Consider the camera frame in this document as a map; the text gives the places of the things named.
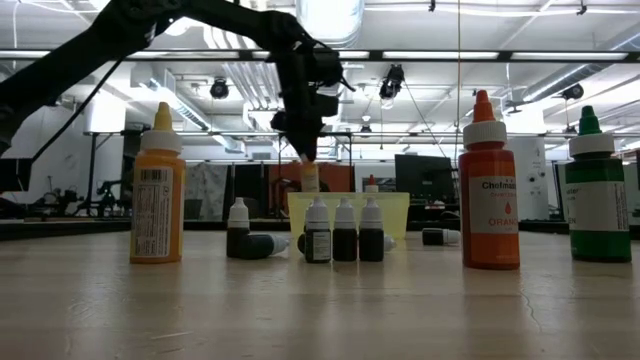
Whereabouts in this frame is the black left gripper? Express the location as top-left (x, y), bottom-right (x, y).
top-left (270, 49), bottom-right (341, 162)

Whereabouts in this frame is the large yellow food colouring bottle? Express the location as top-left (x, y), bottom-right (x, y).
top-left (300, 153), bottom-right (321, 195)
top-left (129, 102), bottom-right (187, 265)

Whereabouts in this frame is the yellow translucent plastic bin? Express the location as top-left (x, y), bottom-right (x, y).
top-left (287, 192), bottom-right (410, 240)

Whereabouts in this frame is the large orange food colouring bottle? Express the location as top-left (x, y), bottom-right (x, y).
top-left (458, 90), bottom-right (521, 271)

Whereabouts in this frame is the large green food colouring bottle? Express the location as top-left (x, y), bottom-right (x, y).
top-left (564, 105), bottom-right (632, 264)

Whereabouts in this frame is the orange partition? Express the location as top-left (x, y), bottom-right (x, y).
top-left (268, 162), bottom-right (356, 221)

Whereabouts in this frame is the black ceiling spotlight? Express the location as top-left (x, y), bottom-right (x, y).
top-left (209, 77), bottom-right (230, 100)
top-left (560, 82), bottom-right (585, 101)
top-left (378, 63), bottom-right (406, 101)

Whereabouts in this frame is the small labelled dropper bottle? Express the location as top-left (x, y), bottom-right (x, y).
top-left (304, 196), bottom-right (332, 265)

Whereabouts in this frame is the grey patterned curtain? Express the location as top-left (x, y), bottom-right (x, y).
top-left (185, 162), bottom-right (229, 221)

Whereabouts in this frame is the large black monitor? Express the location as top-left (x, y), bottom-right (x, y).
top-left (394, 153), bottom-right (454, 204)

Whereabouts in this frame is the white round column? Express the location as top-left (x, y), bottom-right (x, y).
top-left (517, 137), bottom-right (550, 221)

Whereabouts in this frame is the black rig bar with lights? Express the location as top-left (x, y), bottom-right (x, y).
top-left (0, 48), bottom-right (640, 64)

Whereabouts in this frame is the small black monitor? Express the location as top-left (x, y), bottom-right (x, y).
top-left (0, 158), bottom-right (34, 194)

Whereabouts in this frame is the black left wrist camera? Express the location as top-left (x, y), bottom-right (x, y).
top-left (312, 46), bottom-right (347, 87)

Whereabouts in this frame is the silver round ceiling duct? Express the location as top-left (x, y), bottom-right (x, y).
top-left (295, 0), bottom-right (366, 49)

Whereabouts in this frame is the distant black workstation frame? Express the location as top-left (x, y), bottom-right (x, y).
top-left (84, 130), bottom-right (169, 217)

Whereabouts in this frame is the black aluminium table frame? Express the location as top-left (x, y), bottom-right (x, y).
top-left (0, 217), bottom-right (640, 242)

